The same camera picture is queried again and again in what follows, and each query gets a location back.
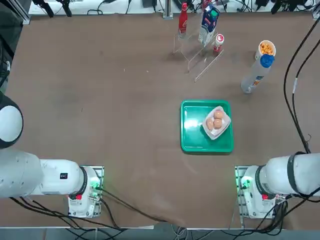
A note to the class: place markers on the blue white milk carton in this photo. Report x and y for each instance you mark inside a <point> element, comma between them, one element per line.
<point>207,25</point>

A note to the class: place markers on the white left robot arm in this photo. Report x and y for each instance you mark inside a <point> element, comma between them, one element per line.
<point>50,175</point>

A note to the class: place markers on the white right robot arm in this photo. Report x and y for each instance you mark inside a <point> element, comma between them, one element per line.
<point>280,175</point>

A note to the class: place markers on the clear acrylic display stand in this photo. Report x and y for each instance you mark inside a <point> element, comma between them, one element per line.
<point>192,47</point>

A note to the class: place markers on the green plastic tray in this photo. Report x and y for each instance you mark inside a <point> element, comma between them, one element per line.
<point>192,135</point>

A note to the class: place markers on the brown egg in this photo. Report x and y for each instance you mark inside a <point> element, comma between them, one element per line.
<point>209,124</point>
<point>217,122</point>
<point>219,114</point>

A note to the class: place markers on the white egg holder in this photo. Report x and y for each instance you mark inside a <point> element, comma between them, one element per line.
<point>215,133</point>

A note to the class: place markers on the small red bottle white lid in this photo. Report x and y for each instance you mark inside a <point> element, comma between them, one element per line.
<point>218,41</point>

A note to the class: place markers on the tall red bottle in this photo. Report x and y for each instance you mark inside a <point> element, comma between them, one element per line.
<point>183,22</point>
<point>205,3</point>

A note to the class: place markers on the clear bottle blue cap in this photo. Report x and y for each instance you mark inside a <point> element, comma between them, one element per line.
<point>256,75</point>

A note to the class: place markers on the white cup of popcorn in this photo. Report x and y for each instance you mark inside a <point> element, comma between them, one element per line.
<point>266,48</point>

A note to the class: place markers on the white table edge bracket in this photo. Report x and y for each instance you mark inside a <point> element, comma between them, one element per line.
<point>167,15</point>

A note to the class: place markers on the upright camera post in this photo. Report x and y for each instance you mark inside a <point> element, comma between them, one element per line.
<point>168,6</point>

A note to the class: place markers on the aluminium corner bracket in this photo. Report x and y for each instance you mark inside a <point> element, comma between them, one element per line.
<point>316,14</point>
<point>26,19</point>

